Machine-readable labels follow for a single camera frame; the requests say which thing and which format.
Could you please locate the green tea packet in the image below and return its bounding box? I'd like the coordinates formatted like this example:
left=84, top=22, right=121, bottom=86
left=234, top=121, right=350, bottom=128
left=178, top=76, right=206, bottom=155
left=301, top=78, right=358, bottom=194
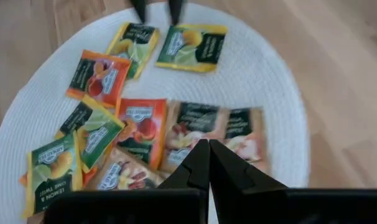
left=155, top=24, right=229, bottom=74

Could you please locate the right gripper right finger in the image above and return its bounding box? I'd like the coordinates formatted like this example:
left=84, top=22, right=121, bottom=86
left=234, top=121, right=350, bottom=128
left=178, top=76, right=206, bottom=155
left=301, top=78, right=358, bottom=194
left=210, top=139, right=289, bottom=191

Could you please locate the beige tea packet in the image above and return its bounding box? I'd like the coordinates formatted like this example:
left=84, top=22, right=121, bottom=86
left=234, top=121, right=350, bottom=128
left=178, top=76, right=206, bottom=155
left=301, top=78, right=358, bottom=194
left=222, top=107, right=270, bottom=175
left=159, top=101, right=230, bottom=174
left=88, top=147, right=172, bottom=191

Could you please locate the orange peach tea packet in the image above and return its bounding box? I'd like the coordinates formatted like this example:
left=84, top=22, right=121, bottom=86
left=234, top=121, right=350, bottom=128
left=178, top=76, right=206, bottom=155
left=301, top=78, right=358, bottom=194
left=65, top=49, right=133, bottom=109
left=113, top=98, right=168, bottom=171
left=19, top=166, right=99, bottom=189

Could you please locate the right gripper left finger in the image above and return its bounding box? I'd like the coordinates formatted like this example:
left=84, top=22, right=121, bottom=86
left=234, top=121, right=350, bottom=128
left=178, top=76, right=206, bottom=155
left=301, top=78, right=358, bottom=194
left=157, top=139, right=210, bottom=190

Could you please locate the white round woven placemat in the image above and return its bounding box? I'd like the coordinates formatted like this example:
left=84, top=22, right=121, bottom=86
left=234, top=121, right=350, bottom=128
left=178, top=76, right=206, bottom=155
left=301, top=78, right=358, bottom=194
left=0, top=1, right=310, bottom=224

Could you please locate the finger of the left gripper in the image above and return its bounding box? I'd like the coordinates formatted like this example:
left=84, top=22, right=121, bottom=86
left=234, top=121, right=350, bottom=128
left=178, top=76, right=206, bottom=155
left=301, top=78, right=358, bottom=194
left=131, top=0, right=149, bottom=23
left=168, top=0, right=185, bottom=26

